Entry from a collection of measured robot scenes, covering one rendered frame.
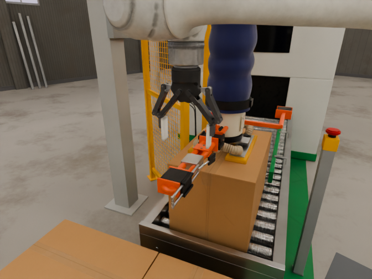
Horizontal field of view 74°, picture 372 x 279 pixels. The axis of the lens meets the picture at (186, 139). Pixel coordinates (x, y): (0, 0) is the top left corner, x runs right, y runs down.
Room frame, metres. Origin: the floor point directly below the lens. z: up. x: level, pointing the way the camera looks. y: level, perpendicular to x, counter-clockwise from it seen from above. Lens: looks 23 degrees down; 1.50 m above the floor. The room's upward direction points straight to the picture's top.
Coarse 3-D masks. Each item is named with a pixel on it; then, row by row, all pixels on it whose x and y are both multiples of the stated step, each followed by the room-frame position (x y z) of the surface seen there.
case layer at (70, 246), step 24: (48, 240) 0.93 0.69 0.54; (72, 240) 0.93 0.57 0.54; (96, 240) 0.93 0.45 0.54; (120, 240) 0.93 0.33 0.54; (24, 264) 0.79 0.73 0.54; (48, 264) 0.79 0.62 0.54; (72, 264) 0.79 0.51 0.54; (96, 264) 0.79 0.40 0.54; (120, 264) 0.79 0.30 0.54; (144, 264) 0.79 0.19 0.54; (168, 264) 0.79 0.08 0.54; (192, 264) 0.79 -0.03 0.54
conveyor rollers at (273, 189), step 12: (252, 120) 2.82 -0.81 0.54; (264, 120) 2.78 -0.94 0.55; (276, 120) 2.81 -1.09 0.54; (276, 132) 2.39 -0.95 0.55; (276, 168) 1.69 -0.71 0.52; (276, 180) 1.52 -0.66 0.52; (264, 192) 1.38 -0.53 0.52; (276, 192) 1.35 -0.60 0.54; (264, 204) 1.21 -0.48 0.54; (276, 204) 1.21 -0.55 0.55; (264, 216) 1.12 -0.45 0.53; (264, 228) 1.03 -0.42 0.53; (264, 240) 0.94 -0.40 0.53; (252, 252) 0.88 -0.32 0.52; (264, 252) 0.86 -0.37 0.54
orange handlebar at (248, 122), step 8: (248, 120) 1.19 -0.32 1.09; (280, 120) 1.20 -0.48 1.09; (224, 128) 1.08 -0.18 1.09; (200, 144) 0.89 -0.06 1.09; (192, 152) 0.82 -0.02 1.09; (200, 152) 0.87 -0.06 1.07; (208, 152) 0.84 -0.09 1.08; (184, 168) 0.73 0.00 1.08; (192, 168) 0.71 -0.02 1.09; (168, 192) 0.59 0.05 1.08
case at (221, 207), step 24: (192, 144) 1.20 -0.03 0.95; (264, 144) 1.20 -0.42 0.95; (168, 168) 0.99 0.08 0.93; (216, 168) 0.95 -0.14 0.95; (240, 168) 0.95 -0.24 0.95; (264, 168) 1.17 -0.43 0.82; (192, 192) 0.94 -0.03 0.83; (216, 192) 0.89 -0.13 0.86; (240, 192) 0.85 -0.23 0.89; (192, 216) 0.94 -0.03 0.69; (216, 216) 0.89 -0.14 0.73; (240, 216) 0.85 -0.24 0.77; (216, 240) 0.89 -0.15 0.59; (240, 240) 0.84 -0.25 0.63
